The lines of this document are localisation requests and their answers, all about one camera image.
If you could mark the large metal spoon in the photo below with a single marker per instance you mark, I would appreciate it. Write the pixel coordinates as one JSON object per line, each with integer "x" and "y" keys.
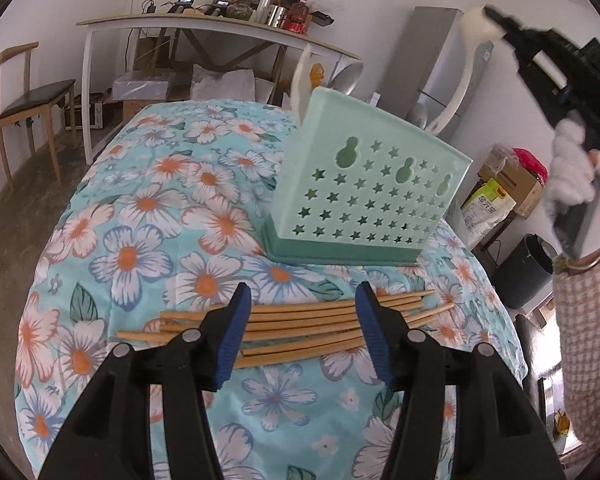
{"x": 347, "y": 77}

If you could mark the open cardboard box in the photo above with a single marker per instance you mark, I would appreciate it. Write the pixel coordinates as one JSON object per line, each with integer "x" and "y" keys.
{"x": 525, "y": 195}

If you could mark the green star-cutout utensil holder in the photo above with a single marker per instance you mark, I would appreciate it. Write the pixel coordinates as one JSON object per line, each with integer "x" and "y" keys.
{"x": 380, "y": 200}

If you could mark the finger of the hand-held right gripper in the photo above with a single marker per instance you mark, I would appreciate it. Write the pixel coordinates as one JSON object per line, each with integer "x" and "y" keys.
{"x": 502, "y": 20}

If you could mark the brown cardboard box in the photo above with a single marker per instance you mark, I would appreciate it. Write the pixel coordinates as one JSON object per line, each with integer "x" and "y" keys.
{"x": 152, "y": 52}

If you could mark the white desk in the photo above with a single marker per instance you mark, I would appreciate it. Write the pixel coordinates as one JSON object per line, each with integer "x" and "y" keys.
{"x": 205, "y": 22}

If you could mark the person's right hand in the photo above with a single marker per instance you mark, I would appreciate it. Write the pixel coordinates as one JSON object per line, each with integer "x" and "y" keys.
{"x": 572, "y": 170}

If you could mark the white sack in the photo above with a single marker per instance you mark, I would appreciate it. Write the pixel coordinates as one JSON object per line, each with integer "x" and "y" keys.
{"x": 222, "y": 82}

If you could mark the white plastic ladle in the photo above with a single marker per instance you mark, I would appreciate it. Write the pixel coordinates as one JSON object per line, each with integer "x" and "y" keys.
{"x": 465, "y": 80}

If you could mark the bundle of wooden chopsticks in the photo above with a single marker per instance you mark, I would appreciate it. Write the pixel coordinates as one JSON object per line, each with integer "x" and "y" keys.
{"x": 290, "y": 322}

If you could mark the white plastic rice paddle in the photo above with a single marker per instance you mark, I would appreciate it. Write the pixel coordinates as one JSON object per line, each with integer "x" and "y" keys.
{"x": 302, "y": 90}

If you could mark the narrow white box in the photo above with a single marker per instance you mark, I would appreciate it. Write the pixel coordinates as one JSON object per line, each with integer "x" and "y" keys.
{"x": 373, "y": 100}

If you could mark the floral blue blanket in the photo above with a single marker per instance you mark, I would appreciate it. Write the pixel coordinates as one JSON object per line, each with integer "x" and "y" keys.
{"x": 130, "y": 260}

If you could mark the black charger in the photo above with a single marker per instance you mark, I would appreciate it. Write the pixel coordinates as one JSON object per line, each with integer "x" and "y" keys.
{"x": 148, "y": 7}

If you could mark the black tray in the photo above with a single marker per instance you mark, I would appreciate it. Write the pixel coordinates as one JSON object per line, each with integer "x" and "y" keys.
{"x": 322, "y": 17}

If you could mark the small countertop oven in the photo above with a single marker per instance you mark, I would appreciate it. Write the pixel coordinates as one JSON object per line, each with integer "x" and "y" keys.
{"x": 85, "y": 112}

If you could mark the clear plastic storage box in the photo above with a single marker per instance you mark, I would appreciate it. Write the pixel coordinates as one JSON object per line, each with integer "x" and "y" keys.
{"x": 142, "y": 85}

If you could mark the grey refrigerator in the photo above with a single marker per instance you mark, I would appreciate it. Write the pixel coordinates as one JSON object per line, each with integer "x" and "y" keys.
{"x": 430, "y": 50}

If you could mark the black device with screen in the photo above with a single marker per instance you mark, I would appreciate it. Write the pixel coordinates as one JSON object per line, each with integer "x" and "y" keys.
{"x": 183, "y": 5}
{"x": 218, "y": 7}

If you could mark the shiny metal container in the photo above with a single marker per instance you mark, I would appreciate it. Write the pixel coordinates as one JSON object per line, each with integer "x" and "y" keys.
{"x": 277, "y": 16}

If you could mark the red bag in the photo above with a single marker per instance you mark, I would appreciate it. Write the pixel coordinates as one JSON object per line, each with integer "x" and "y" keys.
{"x": 530, "y": 165}

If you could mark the red cooking oil bottle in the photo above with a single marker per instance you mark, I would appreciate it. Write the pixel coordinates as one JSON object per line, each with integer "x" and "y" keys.
{"x": 298, "y": 17}

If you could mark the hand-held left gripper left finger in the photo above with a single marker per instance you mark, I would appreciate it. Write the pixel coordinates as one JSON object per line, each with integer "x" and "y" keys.
{"x": 232, "y": 340}

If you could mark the person's right forearm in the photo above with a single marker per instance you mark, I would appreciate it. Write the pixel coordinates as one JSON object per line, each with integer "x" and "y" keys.
{"x": 590, "y": 335}

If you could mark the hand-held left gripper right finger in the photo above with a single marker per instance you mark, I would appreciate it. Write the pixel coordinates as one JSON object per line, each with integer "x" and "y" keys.
{"x": 375, "y": 335}

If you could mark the wooden chair with dark seat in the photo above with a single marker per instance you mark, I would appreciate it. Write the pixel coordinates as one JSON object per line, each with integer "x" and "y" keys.
{"x": 40, "y": 95}

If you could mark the black trash bin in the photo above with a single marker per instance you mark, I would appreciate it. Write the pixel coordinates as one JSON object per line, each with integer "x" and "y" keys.
{"x": 522, "y": 270}

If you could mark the orange bag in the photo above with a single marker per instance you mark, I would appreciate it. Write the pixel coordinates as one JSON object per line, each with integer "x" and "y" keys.
{"x": 318, "y": 75}

